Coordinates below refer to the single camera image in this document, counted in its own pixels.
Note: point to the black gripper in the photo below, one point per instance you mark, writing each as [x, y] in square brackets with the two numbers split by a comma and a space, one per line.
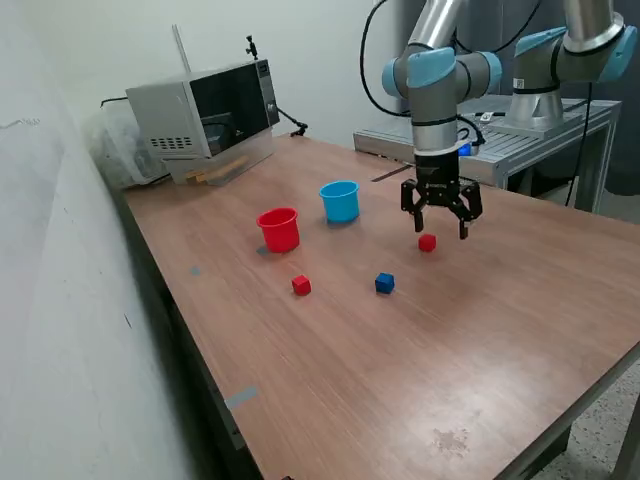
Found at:
[437, 175]

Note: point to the red cube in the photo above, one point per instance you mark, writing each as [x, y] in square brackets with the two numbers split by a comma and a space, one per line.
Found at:
[427, 243]
[301, 285]

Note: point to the blue cube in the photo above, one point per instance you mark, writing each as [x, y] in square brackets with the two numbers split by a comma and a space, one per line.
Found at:
[384, 283]

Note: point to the aluminium robot base table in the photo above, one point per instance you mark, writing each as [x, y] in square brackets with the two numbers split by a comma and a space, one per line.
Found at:
[500, 145]

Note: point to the blue plastic cup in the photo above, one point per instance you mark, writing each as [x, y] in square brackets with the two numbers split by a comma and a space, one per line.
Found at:
[341, 205]

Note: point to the red plastic cup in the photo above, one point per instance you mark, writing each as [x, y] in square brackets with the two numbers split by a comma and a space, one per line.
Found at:
[278, 232]

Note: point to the grey tape piece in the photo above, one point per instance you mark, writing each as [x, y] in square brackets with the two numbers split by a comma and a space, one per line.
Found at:
[195, 271]
[262, 250]

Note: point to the dark grey curtain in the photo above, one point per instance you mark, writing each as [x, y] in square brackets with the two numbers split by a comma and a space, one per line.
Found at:
[480, 15]

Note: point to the long grey tape strip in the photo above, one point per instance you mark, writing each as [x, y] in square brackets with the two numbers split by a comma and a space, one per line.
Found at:
[241, 397]

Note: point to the silver microwave oven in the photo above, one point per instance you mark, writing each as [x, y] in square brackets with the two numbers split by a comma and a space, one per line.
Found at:
[165, 115]

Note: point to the white thin rod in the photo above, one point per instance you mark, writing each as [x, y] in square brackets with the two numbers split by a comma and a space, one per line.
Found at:
[181, 47]

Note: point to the clear plastic bag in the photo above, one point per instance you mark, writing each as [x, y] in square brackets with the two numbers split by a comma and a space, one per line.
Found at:
[115, 150]

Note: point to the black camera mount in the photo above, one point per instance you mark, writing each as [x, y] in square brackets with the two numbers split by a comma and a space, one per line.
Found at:
[251, 47]

